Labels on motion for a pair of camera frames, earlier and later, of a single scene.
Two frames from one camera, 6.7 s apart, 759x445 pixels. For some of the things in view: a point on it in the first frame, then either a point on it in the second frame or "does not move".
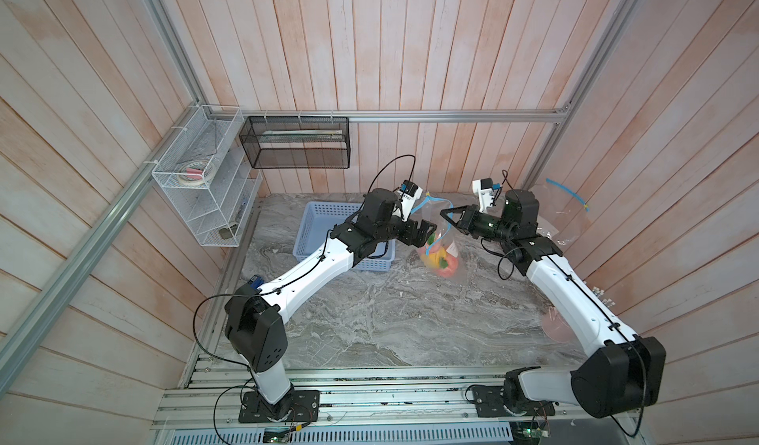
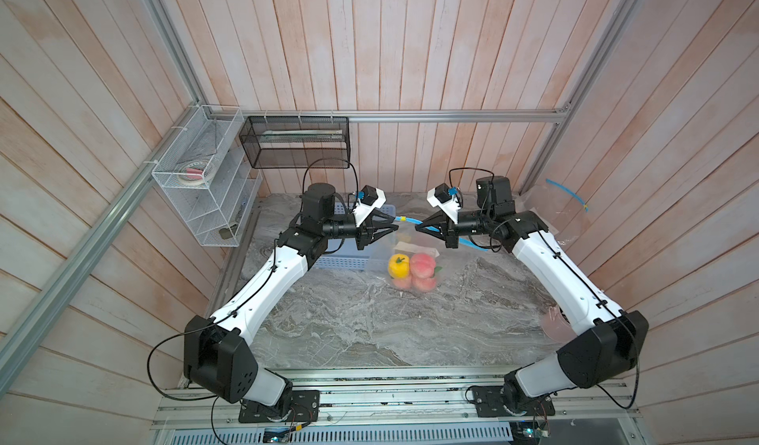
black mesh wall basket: x=297 y=141 does not move
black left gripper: x=421 y=234 -> x=367 y=231
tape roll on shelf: x=196 y=172 does not move
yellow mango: x=433 y=258 -> x=399 y=266
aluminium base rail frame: x=375 y=408 does not move
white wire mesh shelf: x=210 y=174 does not move
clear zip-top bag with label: x=443 y=253 -> x=414 y=260
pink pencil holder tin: x=555 y=326 does not move
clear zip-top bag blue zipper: x=560 y=213 does not move
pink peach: x=453 y=264 -> x=422 y=265
